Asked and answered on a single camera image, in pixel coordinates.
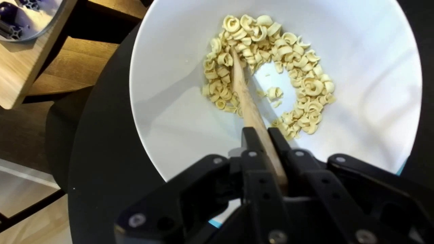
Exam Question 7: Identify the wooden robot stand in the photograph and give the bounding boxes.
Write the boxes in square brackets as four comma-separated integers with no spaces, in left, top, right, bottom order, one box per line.
[0,0,149,111]

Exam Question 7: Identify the silver mounting plate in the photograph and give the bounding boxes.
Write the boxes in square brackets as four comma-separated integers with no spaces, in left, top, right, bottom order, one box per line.
[0,0,62,44]

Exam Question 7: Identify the white mixing bowl teal rim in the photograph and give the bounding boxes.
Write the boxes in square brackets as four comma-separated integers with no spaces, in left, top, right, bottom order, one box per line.
[127,0,424,183]

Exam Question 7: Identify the black aluminium extrusion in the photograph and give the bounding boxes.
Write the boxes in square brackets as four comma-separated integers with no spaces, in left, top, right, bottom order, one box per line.
[0,0,44,38]

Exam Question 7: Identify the black round table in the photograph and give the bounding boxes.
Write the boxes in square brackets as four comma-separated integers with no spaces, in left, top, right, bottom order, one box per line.
[66,0,434,244]

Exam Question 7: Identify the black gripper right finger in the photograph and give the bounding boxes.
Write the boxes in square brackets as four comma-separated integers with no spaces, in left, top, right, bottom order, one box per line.
[267,128,434,244]

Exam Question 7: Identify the dry pasta pieces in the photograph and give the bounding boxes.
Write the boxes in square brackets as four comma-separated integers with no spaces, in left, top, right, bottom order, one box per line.
[200,14,337,141]

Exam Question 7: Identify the slotted wooden spoon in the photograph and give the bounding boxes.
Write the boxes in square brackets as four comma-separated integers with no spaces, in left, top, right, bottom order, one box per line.
[229,46,289,191]

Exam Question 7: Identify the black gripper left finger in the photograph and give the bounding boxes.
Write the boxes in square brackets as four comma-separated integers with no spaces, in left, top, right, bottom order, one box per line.
[114,128,290,244]

